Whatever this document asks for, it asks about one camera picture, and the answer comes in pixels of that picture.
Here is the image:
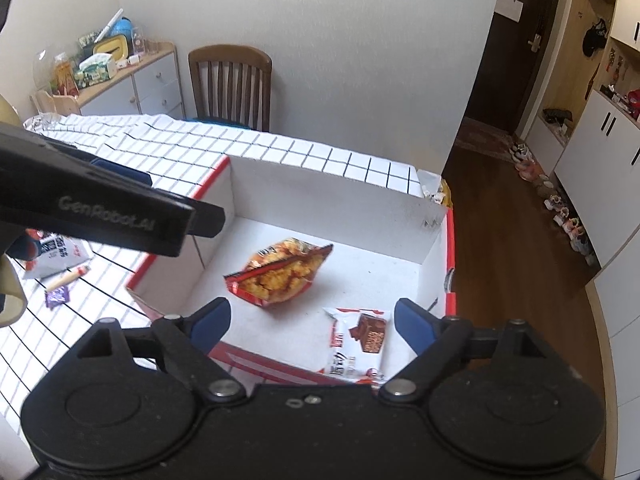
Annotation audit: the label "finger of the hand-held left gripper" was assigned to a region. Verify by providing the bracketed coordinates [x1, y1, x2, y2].
[91, 158, 153, 187]
[187, 201, 227, 239]

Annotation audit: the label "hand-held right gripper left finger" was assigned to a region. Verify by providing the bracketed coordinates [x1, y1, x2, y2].
[75, 297, 246, 402]

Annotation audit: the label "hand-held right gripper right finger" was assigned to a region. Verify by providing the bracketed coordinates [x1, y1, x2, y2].
[377, 297, 571, 402]

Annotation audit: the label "red and white cardboard box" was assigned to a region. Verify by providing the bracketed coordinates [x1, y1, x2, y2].
[125, 155, 458, 387]

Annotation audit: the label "white checkered tablecloth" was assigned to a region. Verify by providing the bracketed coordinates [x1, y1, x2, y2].
[0, 112, 446, 461]

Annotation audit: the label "white snack packet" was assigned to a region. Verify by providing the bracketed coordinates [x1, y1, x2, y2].
[22, 232, 94, 281]

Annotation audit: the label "white chocolate bar packet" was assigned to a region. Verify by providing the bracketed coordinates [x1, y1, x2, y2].
[320, 306, 392, 385]

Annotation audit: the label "small sausage stick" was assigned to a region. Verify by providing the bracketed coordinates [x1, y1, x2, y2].
[45, 264, 92, 292]

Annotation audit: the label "orange snack bag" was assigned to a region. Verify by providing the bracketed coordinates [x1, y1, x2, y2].
[223, 238, 334, 308]

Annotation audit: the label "light wooden rack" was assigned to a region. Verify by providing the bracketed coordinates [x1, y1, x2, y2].
[31, 88, 84, 117]

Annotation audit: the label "wooden sideboard grey drawers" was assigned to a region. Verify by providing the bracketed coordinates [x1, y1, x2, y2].
[30, 41, 186, 121]

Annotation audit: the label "blue seat cushion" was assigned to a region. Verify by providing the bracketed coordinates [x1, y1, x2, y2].
[182, 117, 251, 129]

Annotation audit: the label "purple candy wrapper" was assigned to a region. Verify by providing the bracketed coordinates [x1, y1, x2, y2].
[44, 285, 71, 310]

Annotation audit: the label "green tissue box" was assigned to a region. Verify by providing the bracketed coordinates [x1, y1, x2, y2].
[76, 55, 117, 84]

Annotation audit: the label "red and yellow snack box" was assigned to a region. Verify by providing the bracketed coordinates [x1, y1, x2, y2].
[52, 55, 81, 97]

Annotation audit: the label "yellow tin box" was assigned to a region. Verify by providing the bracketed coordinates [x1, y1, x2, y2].
[92, 35, 131, 59]

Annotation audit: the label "clear acrylic container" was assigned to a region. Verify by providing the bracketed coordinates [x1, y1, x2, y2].
[131, 25, 161, 57]

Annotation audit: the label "cream electric kettle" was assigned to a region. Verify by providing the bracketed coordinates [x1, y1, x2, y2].
[0, 96, 29, 329]

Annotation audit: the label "crumpled clear wrapper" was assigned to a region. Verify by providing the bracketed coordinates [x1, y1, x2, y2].
[416, 169, 454, 209]

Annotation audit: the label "white rolled tube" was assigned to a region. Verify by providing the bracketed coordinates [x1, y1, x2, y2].
[93, 8, 125, 44]

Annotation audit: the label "brown wooden chair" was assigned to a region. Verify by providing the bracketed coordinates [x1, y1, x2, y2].
[187, 45, 273, 133]

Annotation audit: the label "row of shoes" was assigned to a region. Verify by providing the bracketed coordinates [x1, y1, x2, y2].
[507, 142, 601, 267]

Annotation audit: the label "patterned door rug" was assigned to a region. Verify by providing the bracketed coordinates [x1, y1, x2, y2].
[452, 117, 521, 163]

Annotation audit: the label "white tall cabinet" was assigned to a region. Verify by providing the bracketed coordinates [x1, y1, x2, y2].
[585, 245, 640, 480]

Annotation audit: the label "wooden entry cabinet white doors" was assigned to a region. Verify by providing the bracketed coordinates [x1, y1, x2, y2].
[515, 0, 640, 271]

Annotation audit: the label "black item on bench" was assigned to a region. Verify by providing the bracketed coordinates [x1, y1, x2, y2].
[542, 107, 574, 127]

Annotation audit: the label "dark brown door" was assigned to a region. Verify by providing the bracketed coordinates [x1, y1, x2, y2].
[464, 0, 567, 137]

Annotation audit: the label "red hanging ornament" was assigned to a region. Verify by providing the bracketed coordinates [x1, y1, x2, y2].
[604, 47, 629, 84]

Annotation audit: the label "black hanging bag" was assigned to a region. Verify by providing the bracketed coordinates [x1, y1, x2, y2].
[582, 17, 609, 57]

